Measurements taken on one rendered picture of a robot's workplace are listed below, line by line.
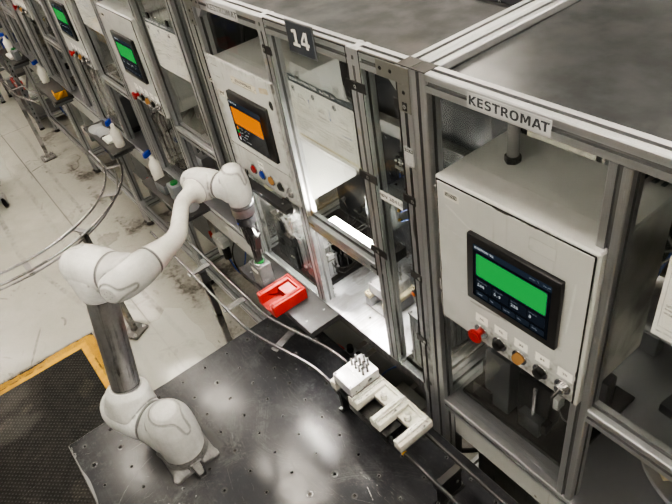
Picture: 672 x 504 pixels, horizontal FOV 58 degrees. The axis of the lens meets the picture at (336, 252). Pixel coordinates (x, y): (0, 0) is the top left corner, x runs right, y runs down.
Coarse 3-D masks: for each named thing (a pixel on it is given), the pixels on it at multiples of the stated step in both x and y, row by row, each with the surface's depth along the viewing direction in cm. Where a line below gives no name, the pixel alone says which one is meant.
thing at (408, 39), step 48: (192, 0) 197; (240, 0) 189; (288, 0) 182; (336, 0) 175; (384, 0) 169; (432, 0) 163; (480, 0) 158; (528, 0) 147; (384, 48) 138; (432, 48) 134; (336, 336) 299; (432, 384) 198
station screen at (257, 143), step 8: (232, 104) 205; (248, 112) 198; (256, 120) 196; (240, 128) 210; (240, 136) 214; (248, 136) 208; (256, 136) 203; (264, 136) 198; (248, 144) 212; (256, 144) 206; (264, 144) 201; (264, 152) 204
